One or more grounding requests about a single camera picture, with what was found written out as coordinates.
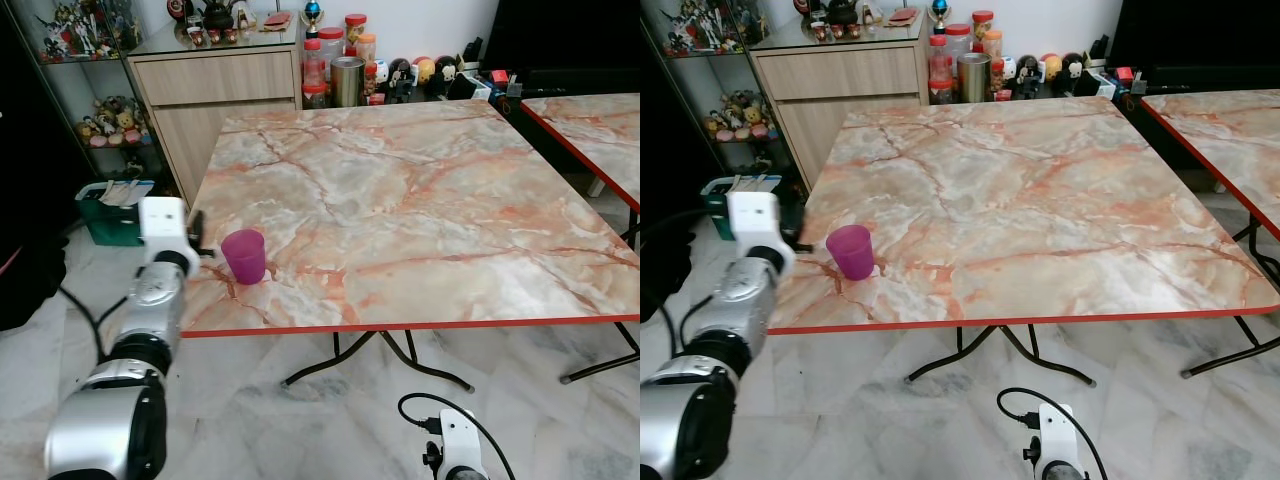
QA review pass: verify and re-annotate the green storage basket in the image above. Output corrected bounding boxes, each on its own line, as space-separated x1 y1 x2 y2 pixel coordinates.
75 180 157 247
700 174 784 239

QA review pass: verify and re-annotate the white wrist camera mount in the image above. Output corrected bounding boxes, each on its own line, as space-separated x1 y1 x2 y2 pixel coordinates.
1037 403 1087 480
139 197 192 252
727 191 782 248
439 407 492 480

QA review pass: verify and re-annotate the steel canister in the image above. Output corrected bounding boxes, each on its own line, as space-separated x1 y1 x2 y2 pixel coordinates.
331 56 367 109
957 52 993 104

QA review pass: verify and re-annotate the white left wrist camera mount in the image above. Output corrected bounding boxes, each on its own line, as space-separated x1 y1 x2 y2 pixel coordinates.
727 191 782 248
139 197 192 252

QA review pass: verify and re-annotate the light wooden cabinet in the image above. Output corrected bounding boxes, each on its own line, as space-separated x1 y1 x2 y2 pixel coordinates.
747 8 933 193
127 10 307 206

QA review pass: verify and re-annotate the black television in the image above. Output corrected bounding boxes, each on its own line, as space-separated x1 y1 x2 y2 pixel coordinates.
479 0 641 73
1104 0 1280 71

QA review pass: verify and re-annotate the large marble folding table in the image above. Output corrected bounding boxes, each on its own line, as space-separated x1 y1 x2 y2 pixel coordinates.
767 96 1280 387
180 98 641 391

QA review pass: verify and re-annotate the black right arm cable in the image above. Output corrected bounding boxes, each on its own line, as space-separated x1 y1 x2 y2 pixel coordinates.
397 392 517 480
996 386 1110 480

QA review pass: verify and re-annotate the purple plastic cup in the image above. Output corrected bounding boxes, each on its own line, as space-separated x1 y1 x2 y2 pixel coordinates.
826 224 876 281
221 229 268 286

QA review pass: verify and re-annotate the black bag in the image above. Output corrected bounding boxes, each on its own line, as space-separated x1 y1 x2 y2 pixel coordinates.
640 208 698 323
0 232 71 333

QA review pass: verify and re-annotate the marble table with red edge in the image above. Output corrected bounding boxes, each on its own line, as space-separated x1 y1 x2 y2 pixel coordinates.
1140 88 1280 291
519 93 641 241

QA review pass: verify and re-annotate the glass display shelf with figurines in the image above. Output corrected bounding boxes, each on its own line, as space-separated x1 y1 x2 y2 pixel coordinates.
640 0 801 196
0 0 179 201

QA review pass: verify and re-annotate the tall red-capped bottle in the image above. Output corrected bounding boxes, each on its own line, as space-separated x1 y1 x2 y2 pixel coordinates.
301 38 328 110
927 35 954 105

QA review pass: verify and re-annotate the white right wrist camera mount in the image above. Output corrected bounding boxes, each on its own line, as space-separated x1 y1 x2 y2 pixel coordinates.
439 407 492 480
1037 403 1087 480

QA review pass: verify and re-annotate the row of small toy figures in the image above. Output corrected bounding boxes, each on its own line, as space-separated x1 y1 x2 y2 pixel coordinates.
993 50 1146 101
367 53 521 105

